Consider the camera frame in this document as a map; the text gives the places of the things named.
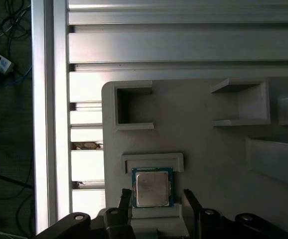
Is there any grey parts rack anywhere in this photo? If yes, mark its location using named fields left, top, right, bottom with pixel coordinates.
left=101, top=79, right=288, bottom=239

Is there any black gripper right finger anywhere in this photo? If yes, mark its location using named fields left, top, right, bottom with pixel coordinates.
left=183, top=188, right=288, bottom=239

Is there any silver CPU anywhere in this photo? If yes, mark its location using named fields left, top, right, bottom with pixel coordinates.
left=131, top=167, right=176, bottom=209

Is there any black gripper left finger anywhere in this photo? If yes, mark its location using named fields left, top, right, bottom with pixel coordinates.
left=35, top=188, right=135, bottom=239

